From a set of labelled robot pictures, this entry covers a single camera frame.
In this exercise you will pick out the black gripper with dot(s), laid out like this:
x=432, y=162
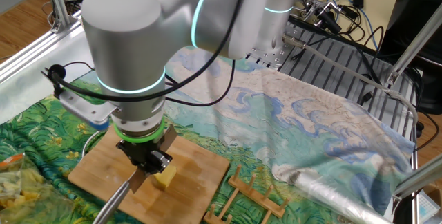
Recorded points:
x=143, y=151

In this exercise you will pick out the steel cleaver knife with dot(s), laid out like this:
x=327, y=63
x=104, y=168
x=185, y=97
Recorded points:
x=110, y=203

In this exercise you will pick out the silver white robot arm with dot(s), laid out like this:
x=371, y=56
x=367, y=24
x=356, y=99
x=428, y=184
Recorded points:
x=131, y=44

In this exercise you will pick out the yellow potato half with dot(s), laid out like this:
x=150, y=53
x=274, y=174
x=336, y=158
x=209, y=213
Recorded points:
x=167, y=179

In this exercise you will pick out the wooden cutting board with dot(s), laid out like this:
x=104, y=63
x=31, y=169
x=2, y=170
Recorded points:
x=200, y=182

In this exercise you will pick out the wooden peg rack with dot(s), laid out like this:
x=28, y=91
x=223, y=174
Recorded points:
x=257, y=196

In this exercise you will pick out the bag of chopped potato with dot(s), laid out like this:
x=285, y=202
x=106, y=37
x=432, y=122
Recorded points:
x=24, y=196

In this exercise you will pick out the painted landscape tablecloth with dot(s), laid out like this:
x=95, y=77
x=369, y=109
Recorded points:
x=310, y=130

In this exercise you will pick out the clear plastic wrap roll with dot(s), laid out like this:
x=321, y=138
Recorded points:
x=331, y=196

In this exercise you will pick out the black plug connector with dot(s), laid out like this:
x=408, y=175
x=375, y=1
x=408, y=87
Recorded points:
x=366, y=96

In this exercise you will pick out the black power adapter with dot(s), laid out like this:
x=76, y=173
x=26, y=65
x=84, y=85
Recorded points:
x=358, y=0

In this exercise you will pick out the white grid tray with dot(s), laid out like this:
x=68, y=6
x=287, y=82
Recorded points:
x=428, y=210

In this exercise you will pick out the large black case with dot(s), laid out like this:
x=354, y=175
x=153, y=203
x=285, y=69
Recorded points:
x=424, y=9

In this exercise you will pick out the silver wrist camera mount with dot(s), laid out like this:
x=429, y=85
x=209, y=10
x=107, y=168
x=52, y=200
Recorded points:
x=86, y=108

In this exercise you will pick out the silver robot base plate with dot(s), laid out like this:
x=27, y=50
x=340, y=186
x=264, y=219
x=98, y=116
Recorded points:
x=273, y=56

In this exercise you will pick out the aluminium frame post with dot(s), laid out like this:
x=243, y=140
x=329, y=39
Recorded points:
x=57, y=2
x=421, y=179
x=414, y=44

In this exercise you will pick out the black clamp mount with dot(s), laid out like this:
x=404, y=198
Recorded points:
x=328, y=21

